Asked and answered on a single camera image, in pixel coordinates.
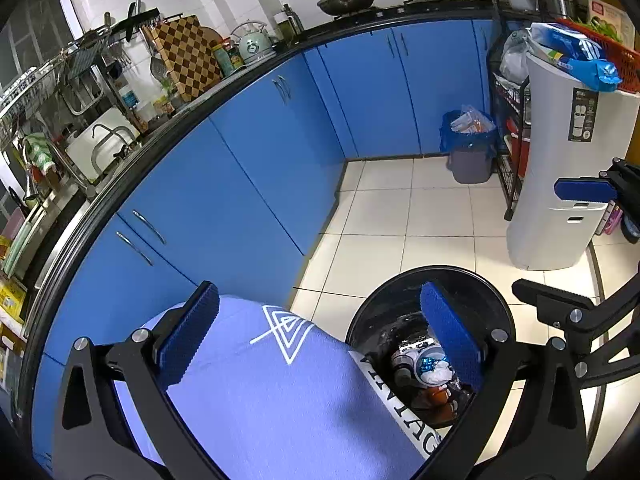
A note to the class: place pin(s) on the steel sink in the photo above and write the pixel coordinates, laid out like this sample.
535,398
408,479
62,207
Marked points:
60,240

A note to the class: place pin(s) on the green tin can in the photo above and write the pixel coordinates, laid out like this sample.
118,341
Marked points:
227,57

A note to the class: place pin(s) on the blue base cabinets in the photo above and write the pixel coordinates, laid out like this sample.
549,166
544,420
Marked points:
225,160

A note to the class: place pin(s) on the black metal rack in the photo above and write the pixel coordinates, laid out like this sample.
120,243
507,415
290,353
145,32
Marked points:
500,170

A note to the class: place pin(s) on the blue snack bag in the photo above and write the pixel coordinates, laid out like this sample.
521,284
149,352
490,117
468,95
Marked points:
580,50

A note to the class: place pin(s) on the red plastic basket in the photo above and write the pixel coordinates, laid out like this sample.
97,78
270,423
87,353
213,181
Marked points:
625,60

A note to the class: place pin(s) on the metal dish rack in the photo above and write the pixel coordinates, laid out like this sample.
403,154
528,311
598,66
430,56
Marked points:
80,60

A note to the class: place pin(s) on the green kettle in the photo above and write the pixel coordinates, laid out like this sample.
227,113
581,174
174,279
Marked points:
255,45

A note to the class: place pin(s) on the grey bin blue bag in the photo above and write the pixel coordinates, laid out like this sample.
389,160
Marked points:
470,165

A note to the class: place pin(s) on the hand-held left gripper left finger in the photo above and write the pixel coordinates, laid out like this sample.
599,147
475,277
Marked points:
187,330

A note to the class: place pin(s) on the printed cardboard box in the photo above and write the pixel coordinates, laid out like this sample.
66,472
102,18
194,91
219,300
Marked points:
607,15

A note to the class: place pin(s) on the chrome kitchen faucet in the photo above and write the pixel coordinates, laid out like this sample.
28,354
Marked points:
70,175

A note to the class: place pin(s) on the small chrome faucet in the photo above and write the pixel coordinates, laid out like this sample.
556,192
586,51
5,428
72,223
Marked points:
107,132

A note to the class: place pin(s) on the glass jar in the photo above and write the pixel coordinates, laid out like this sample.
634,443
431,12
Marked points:
287,25

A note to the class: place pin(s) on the black trash bin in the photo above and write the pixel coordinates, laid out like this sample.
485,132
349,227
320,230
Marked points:
380,310

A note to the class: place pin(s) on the checkered cutting board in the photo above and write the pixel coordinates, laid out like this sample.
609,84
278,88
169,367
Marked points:
187,57

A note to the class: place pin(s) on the white tissue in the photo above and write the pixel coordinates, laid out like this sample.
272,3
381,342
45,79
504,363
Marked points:
437,375

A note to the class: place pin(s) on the blue foil wrapper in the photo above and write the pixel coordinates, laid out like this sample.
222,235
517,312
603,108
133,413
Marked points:
430,364

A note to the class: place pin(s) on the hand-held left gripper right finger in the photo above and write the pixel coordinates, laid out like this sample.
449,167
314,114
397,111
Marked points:
450,335

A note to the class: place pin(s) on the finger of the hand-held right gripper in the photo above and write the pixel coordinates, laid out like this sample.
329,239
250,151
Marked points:
545,300
585,189

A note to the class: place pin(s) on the green knit cloth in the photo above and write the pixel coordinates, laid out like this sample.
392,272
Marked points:
37,152

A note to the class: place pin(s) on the white plastic bag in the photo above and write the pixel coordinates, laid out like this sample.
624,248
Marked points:
515,60

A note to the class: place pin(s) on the tall white appliance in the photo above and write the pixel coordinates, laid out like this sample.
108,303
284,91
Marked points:
550,160

